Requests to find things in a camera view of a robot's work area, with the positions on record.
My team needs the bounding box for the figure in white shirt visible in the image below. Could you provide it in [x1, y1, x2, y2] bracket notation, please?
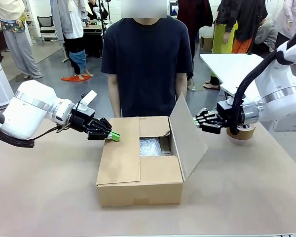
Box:
[50, 0, 95, 80]

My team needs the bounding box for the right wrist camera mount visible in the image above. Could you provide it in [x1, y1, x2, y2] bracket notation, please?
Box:
[216, 97, 238, 115]

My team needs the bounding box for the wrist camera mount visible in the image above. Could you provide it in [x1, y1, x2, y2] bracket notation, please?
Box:
[216, 97, 238, 115]
[75, 89, 99, 118]

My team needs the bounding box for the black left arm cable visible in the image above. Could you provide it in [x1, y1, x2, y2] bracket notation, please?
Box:
[0, 122, 74, 149]

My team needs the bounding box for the seated person in grey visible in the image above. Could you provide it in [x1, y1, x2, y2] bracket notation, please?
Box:
[254, 19, 279, 53]

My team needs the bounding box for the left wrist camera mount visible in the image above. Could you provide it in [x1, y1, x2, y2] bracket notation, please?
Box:
[75, 89, 99, 118]

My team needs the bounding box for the person in pale shirt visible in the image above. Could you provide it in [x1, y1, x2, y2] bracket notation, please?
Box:
[273, 0, 296, 49]

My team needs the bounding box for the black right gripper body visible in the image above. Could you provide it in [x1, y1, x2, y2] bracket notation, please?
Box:
[215, 110, 235, 135]

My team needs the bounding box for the person's left forearm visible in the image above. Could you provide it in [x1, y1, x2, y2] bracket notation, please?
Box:
[175, 72, 188, 103]

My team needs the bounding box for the person's right forearm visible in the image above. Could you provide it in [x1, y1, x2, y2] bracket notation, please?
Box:
[107, 73, 122, 119]

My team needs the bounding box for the person in black t-shirt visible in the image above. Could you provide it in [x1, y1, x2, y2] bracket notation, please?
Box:
[100, 0, 194, 119]

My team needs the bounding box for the dark maroon garment figure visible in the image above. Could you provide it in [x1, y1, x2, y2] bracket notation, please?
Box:
[177, 0, 215, 62]

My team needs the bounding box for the small background cardboard box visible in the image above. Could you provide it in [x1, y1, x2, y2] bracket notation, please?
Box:
[200, 35, 215, 52]

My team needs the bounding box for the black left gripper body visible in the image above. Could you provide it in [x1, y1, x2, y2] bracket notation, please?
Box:
[70, 115, 102, 139]

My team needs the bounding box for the bubble wrap bundle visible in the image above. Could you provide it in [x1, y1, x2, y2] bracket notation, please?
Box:
[139, 136, 163, 158]

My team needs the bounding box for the black office chair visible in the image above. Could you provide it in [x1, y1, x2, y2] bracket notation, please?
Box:
[36, 15, 59, 47]

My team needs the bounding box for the person in yellow apron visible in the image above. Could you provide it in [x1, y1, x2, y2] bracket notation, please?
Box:
[202, 0, 269, 91]

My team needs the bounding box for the black sleeved right arm cable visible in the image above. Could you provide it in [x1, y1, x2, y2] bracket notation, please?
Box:
[230, 23, 296, 136]

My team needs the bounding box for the orange cloth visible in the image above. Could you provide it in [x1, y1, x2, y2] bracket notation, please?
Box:
[61, 74, 92, 82]

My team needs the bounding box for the figure in beige top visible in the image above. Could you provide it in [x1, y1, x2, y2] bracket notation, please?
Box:
[0, 0, 43, 80]

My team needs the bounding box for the white tilted table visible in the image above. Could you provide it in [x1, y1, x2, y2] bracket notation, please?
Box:
[199, 52, 265, 96]

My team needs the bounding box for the background computer monitor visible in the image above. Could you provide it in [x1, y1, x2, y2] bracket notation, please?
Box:
[169, 0, 180, 16]

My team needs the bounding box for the brown cardboard box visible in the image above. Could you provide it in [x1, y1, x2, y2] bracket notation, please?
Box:
[95, 92, 209, 207]

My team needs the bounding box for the brown packing tape roll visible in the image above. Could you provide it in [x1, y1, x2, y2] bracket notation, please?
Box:
[226, 122, 257, 147]

